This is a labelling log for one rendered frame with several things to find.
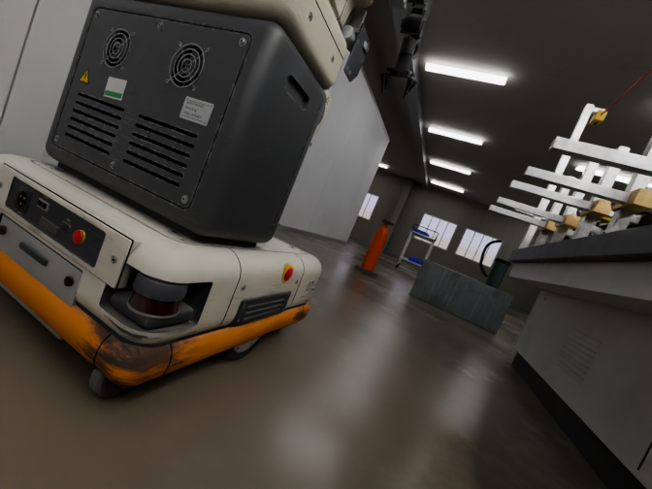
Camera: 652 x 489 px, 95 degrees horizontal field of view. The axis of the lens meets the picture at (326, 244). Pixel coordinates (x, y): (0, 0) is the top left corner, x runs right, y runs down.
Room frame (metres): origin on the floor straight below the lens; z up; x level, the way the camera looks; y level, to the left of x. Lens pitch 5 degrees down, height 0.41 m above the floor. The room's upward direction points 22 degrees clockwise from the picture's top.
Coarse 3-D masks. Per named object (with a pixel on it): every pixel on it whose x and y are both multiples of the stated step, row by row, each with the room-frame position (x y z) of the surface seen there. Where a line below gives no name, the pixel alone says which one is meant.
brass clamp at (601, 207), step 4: (596, 200) 1.16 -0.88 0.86; (600, 200) 1.14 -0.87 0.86; (604, 200) 1.14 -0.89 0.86; (596, 204) 1.15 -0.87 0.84; (600, 204) 1.14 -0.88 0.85; (604, 204) 1.13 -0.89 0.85; (608, 204) 1.13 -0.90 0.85; (592, 208) 1.16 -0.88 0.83; (596, 208) 1.14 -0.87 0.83; (600, 208) 1.14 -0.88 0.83; (604, 208) 1.13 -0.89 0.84; (608, 208) 1.13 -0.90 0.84; (580, 212) 1.26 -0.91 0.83; (584, 212) 1.21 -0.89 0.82; (588, 212) 1.18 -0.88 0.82; (592, 212) 1.16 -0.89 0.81; (596, 212) 1.15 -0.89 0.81; (600, 212) 1.14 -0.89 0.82; (604, 212) 1.13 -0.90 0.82; (608, 212) 1.13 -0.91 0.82; (596, 216) 1.19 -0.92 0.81; (600, 216) 1.17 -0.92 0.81
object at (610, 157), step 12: (552, 144) 0.81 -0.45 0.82; (564, 144) 0.79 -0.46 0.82; (576, 144) 0.79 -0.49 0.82; (588, 144) 0.78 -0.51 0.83; (576, 156) 0.80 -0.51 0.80; (588, 156) 0.78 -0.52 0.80; (600, 156) 0.77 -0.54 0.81; (612, 156) 0.76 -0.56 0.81; (624, 156) 0.75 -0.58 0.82; (636, 156) 0.74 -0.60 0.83; (624, 168) 0.76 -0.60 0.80; (636, 168) 0.74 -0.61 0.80; (648, 168) 0.73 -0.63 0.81
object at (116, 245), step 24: (0, 192) 0.58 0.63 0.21; (24, 192) 0.55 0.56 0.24; (48, 192) 0.52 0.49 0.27; (24, 216) 0.55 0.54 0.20; (48, 216) 0.52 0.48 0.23; (72, 216) 0.50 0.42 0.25; (96, 216) 0.49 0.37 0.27; (48, 240) 0.51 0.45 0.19; (72, 240) 0.49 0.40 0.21; (96, 240) 0.47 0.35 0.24; (120, 240) 0.45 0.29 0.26; (96, 264) 0.46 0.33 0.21; (120, 264) 0.44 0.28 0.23
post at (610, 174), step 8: (608, 168) 1.21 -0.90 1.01; (616, 168) 1.20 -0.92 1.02; (608, 176) 1.20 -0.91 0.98; (616, 176) 1.20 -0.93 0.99; (600, 184) 1.22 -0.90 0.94; (608, 184) 1.20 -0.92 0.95; (592, 200) 1.22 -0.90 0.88; (584, 216) 1.22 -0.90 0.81; (592, 216) 1.20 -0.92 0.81; (584, 224) 1.20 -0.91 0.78; (592, 224) 1.20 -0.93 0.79; (576, 232) 1.22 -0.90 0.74; (584, 232) 1.20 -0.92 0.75
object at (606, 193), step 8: (528, 168) 1.04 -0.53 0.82; (536, 168) 1.03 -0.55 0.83; (528, 176) 1.04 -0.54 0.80; (536, 176) 1.03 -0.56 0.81; (544, 176) 1.02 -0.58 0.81; (552, 176) 1.01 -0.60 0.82; (560, 176) 1.00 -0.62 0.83; (552, 184) 1.03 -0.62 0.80; (560, 184) 1.01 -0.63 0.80; (568, 184) 0.99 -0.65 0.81; (576, 184) 0.99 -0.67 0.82; (584, 184) 0.98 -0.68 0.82; (592, 184) 0.97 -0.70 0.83; (584, 192) 0.99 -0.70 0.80; (592, 192) 0.97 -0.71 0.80; (600, 192) 0.96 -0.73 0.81; (608, 192) 0.96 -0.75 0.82; (616, 192) 0.95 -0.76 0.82; (624, 192) 0.95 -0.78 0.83; (608, 200) 0.97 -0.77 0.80; (616, 200) 0.95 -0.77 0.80; (624, 200) 0.94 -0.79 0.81
